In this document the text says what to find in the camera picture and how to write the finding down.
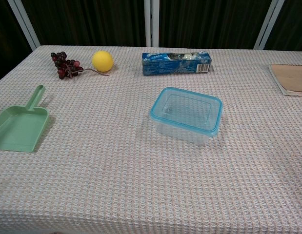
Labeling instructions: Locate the blue-rimmed clear lid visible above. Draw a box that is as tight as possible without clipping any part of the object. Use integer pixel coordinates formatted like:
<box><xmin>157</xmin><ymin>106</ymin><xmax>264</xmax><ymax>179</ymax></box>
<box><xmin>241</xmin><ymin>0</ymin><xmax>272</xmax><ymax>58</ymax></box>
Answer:
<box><xmin>150</xmin><ymin>86</ymin><xmax>223</xmax><ymax>137</ymax></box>

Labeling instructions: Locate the clear plastic container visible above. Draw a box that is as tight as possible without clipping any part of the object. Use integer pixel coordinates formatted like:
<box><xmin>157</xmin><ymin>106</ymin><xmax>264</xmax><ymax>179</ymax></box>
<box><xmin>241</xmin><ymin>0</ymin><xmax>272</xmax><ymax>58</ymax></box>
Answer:
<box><xmin>150</xmin><ymin>90</ymin><xmax>220</xmax><ymax>145</ymax></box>

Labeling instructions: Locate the blue rectangular package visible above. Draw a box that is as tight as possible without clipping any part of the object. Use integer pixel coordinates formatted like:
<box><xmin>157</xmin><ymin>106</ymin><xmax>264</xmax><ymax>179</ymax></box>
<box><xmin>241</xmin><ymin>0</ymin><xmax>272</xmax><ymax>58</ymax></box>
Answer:
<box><xmin>141</xmin><ymin>51</ymin><xmax>212</xmax><ymax>77</ymax></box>

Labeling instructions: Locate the woven checkered tablecloth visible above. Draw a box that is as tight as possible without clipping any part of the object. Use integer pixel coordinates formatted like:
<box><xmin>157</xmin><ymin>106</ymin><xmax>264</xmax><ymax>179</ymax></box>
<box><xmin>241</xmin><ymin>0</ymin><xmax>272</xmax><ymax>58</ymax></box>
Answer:
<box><xmin>0</xmin><ymin>45</ymin><xmax>302</xmax><ymax>234</ymax></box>

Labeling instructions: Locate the yellow ball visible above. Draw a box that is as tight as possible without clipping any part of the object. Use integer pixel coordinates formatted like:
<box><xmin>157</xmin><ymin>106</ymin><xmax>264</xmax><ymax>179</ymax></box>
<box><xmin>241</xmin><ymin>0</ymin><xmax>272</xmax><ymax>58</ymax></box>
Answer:
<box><xmin>92</xmin><ymin>50</ymin><xmax>114</xmax><ymax>73</ymax></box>

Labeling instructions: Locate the dark red grape bunch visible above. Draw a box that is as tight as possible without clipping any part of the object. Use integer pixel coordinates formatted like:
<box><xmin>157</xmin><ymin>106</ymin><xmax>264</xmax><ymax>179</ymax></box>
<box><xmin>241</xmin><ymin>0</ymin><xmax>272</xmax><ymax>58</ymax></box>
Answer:
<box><xmin>50</xmin><ymin>51</ymin><xmax>110</xmax><ymax>80</ymax></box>

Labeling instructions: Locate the dark curtain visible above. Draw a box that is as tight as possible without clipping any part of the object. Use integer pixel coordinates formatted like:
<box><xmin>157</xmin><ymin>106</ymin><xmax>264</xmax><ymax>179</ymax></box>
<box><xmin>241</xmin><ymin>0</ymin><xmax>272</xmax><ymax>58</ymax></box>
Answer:
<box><xmin>0</xmin><ymin>0</ymin><xmax>302</xmax><ymax>85</ymax></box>

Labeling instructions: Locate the green plastic dustpan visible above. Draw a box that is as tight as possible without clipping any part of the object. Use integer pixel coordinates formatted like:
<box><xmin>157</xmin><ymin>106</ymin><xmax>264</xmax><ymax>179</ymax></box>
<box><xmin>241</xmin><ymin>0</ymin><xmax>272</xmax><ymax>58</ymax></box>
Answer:
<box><xmin>0</xmin><ymin>84</ymin><xmax>50</xmax><ymax>154</ymax></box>

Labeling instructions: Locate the brown cardboard sheet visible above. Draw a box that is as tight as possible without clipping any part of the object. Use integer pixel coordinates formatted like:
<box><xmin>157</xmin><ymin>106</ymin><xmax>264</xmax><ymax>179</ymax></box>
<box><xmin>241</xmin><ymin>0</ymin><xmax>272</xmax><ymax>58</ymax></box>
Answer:
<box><xmin>268</xmin><ymin>63</ymin><xmax>302</xmax><ymax>97</ymax></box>

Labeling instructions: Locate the white metal frame post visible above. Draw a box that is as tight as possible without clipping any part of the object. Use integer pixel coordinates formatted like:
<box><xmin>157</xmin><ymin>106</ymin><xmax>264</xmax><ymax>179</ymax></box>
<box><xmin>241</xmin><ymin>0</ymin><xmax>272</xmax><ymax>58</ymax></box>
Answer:
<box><xmin>143</xmin><ymin>0</ymin><xmax>161</xmax><ymax>48</ymax></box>
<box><xmin>253</xmin><ymin>0</ymin><xmax>285</xmax><ymax>50</ymax></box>
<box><xmin>7</xmin><ymin>0</ymin><xmax>41</xmax><ymax>51</ymax></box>

